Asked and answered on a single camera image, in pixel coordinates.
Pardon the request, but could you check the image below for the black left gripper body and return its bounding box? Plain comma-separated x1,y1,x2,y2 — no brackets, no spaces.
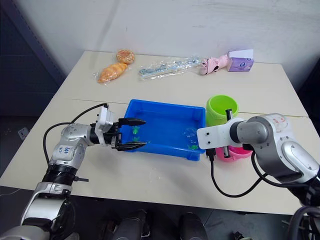
102,118,124,151

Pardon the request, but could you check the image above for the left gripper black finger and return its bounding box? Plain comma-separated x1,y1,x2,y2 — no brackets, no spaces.
119,117,147,127
116,141,147,152

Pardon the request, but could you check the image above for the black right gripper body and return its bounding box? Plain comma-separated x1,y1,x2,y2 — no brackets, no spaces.
223,108,234,160

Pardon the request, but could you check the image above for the green plastic bucket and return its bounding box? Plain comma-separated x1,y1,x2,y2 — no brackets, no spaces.
205,94,240,129

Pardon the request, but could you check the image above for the blue plastic tub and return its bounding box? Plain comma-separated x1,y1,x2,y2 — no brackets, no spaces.
117,98,207,162

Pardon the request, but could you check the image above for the pink plastic bucket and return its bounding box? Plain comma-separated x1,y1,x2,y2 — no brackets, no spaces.
215,145,252,163

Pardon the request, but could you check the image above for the purple tissue box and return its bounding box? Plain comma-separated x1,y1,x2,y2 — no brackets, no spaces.
226,48,255,73

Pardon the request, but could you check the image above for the pink folded umbrella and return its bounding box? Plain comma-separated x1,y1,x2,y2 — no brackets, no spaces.
198,55,230,76

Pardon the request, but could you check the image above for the wrapped croissant bread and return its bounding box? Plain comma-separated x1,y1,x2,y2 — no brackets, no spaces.
93,62,129,85

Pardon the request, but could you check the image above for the clear bag of metal parts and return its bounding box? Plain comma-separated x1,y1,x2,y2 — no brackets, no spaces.
138,55,204,82

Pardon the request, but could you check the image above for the round bread bun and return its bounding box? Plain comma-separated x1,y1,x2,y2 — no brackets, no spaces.
115,49,136,65

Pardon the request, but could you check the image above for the dark rounded shape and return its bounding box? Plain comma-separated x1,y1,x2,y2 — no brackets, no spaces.
116,209,151,240
178,211,209,240

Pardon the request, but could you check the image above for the white floor socket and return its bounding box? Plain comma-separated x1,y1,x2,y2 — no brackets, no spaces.
18,127,30,140

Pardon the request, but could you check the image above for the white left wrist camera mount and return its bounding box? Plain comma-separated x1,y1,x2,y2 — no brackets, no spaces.
95,105,116,146

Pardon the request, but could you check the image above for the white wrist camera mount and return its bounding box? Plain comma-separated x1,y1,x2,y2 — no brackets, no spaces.
95,105,116,146
196,123,235,151

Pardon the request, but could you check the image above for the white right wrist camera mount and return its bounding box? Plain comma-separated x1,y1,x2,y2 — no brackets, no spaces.
196,123,235,151

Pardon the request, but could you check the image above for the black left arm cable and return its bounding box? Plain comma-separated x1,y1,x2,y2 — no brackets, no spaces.
42,102,110,164

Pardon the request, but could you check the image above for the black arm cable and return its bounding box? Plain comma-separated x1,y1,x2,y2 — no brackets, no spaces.
205,148,269,199
42,102,110,164

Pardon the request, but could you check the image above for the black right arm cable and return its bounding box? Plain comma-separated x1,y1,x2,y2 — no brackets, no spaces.
205,148,269,199

